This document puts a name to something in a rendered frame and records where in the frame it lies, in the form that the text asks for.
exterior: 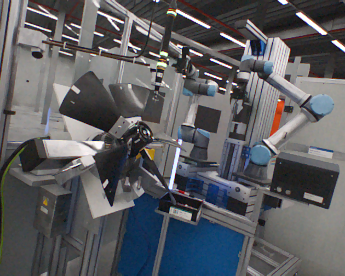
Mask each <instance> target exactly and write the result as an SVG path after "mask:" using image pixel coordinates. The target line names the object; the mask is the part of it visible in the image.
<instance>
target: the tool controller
mask: <svg viewBox="0 0 345 276"><path fill-rule="evenodd" d="M339 174H340V167H339V165H338V164H334V163H329V162H325V161H321V160H316V159H312V158H307V157H303V156H298V155H295V154H290V153H285V152H280V153H279V154H278V156H277V157H276V160H275V166H274V171H273V176H272V181H271V186H270V192H273V193H277V194H280V195H283V196H286V197H289V198H292V199H296V200H299V201H302V202H305V203H308V204H312V205H315V206H318V207H321V208H324V209H329V207H330V204H331V200H332V196H333V194H334V190H335V187H336V183H337V180H338V176H339Z"/></svg>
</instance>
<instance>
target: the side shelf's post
mask: <svg viewBox="0 0 345 276"><path fill-rule="evenodd" d="M46 240H47V237H46V236H45V235H43V234H42V233H41V232H40V231H38V233H37V240H36V246H35V250H34V257H33V263H32V270H31V276H41V269H42V263H43V256H44V251H45V244H46Z"/></svg>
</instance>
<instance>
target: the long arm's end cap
mask: <svg viewBox="0 0 345 276"><path fill-rule="evenodd" d="M19 157H20V161H21V166H22V170H23V172H24V171H32V170H33V169H34V168H36V167H37V166H38V165H40V163H42V162H43V161H45V160H46V159H47V158H48V157H47V153H46V150H45V147H44V142H43V139H34V140H33V141H31V142H30V143H29V144H28V145H27V146H26V147H25V148H24V150H23V151H22V152H21V153H20V154H19Z"/></svg>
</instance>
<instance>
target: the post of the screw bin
mask: <svg viewBox="0 0 345 276"><path fill-rule="evenodd" d="M169 222H170V217H169V216H166V215H164V220H163V225H162V230H161V234H160V238H159V244H158V249H157V254H156V259H155V263H154V267H153V273H152V276H158V274H159V269H160V264H161V260H162V255H163V250H164V245H165V240H166V235H167V232H168V227H169Z"/></svg>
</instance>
